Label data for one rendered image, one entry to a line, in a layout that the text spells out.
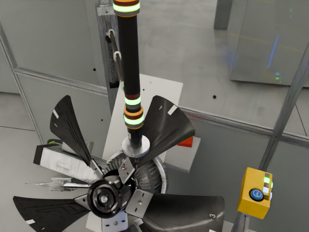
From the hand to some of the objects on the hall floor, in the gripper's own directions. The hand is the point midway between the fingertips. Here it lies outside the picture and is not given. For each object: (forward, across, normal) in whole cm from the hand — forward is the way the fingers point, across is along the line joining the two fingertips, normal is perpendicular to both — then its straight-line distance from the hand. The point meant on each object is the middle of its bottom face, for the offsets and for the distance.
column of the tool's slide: (+143, -58, -92) cm, 180 cm away
